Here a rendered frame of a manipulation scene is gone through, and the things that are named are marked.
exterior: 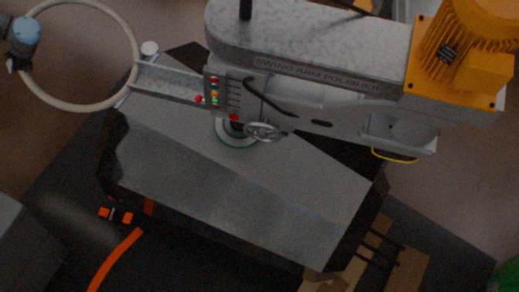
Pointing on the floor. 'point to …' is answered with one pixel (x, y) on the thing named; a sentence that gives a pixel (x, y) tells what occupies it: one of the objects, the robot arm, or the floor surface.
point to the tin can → (149, 49)
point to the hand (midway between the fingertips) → (17, 62)
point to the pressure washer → (505, 277)
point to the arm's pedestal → (26, 249)
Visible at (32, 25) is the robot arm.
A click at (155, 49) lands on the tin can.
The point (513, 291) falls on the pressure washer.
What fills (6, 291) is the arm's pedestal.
